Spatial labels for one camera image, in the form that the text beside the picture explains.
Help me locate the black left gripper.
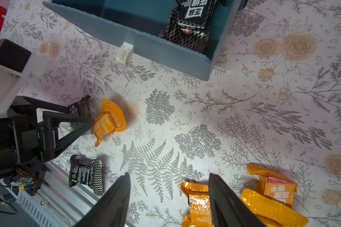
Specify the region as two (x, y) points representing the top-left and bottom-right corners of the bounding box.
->
(0, 96), (94, 179)

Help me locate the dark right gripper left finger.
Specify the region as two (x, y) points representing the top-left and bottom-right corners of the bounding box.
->
(76, 173), (131, 227)

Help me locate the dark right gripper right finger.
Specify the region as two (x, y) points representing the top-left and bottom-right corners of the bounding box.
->
(208, 174), (265, 227)

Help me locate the black cookie packet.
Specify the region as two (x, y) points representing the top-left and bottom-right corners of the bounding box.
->
(67, 95), (94, 135)
(159, 0), (217, 53)
(68, 155), (103, 196)

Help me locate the teal drawer cabinet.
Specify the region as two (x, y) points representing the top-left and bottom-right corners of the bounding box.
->
(45, 1), (246, 81)

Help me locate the orange cookie packet centre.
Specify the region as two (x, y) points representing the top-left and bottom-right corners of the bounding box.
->
(181, 182), (214, 227)

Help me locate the orange cookie packet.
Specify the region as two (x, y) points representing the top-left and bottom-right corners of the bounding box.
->
(181, 182), (214, 227)
(247, 164), (297, 208)
(93, 98), (127, 147)
(241, 189), (309, 227)

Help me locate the orange cookie packet right lower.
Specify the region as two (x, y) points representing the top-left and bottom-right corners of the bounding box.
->
(241, 189), (309, 227)

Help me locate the orange cookie packet right top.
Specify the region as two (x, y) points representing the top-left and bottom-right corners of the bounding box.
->
(247, 164), (297, 208)

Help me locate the orange cookie packet left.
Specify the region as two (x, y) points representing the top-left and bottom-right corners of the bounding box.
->
(93, 98), (127, 147)

